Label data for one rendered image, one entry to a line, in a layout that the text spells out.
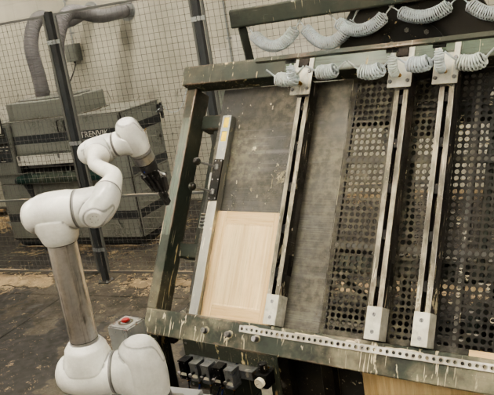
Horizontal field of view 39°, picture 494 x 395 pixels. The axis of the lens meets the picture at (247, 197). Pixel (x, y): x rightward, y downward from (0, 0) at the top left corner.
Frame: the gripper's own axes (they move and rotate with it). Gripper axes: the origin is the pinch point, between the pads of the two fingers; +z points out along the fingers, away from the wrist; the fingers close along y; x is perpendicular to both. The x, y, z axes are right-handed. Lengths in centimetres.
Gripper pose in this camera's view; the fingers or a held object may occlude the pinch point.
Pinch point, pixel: (165, 197)
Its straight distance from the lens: 301.6
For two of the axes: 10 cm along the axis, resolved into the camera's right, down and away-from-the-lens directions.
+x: -3.4, 6.7, -6.6
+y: -8.8, 0.1, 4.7
